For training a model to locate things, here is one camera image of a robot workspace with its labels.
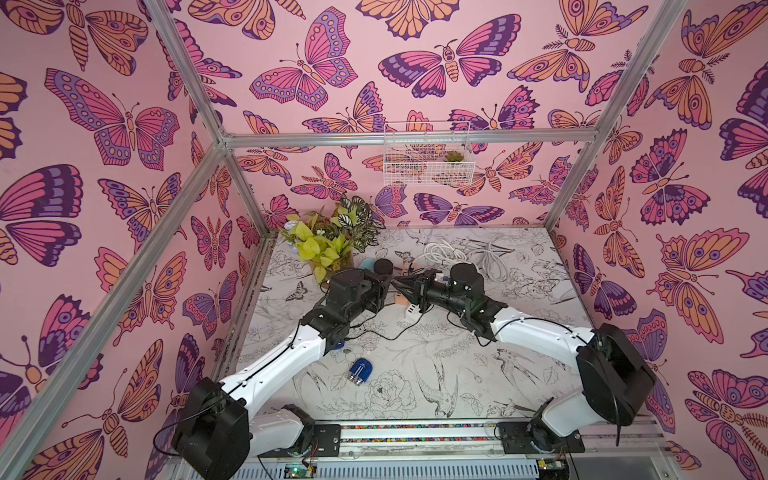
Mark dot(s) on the blue clip bottom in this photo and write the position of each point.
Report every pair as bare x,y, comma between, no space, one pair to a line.
360,371

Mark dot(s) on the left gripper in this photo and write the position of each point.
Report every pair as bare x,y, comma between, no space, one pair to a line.
374,284

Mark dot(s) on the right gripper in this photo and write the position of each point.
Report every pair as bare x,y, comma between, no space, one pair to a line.
413,290

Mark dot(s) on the white power strip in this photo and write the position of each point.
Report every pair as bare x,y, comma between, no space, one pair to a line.
413,312

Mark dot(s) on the small succulent in basket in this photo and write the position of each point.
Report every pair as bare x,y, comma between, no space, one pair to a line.
453,157

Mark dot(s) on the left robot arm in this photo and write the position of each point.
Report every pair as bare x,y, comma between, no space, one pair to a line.
222,424

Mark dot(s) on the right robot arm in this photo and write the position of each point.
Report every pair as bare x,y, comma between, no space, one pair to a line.
615,381

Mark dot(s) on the potted green plant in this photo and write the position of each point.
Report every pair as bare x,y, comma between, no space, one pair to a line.
327,242

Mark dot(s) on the orange power strip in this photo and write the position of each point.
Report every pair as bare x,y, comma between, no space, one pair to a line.
400,299

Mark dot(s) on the white wire basket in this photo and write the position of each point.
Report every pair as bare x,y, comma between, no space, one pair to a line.
414,155

